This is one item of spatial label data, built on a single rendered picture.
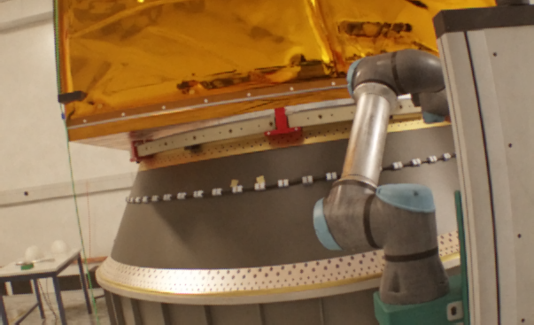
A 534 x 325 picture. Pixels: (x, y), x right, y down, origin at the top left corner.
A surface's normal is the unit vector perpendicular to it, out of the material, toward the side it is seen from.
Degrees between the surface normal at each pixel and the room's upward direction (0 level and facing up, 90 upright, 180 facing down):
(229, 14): 84
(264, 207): 62
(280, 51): 87
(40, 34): 90
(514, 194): 90
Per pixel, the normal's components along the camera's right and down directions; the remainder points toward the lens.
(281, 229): -0.25, -0.45
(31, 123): 0.06, -0.03
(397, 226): -0.62, 0.07
